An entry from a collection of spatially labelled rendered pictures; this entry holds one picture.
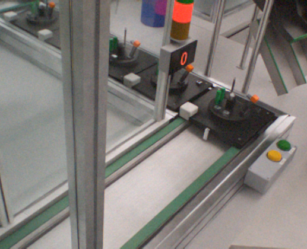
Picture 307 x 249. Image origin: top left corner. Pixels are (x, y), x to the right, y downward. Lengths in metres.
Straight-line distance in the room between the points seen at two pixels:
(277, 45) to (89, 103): 1.25
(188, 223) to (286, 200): 0.39
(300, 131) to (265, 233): 0.54
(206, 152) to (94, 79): 0.92
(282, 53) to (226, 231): 0.75
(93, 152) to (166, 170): 0.76
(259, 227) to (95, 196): 0.76
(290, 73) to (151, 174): 0.71
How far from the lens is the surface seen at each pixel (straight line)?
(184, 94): 1.40
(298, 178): 1.36
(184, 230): 0.97
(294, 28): 1.47
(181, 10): 1.05
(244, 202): 1.21
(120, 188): 1.09
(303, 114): 1.67
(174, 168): 1.17
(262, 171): 1.17
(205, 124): 1.27
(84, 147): 0.39
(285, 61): 1.56
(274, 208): 1.23
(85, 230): 0.48
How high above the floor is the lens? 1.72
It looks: 38 degrees down
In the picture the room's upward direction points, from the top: 7 degrees clockwise
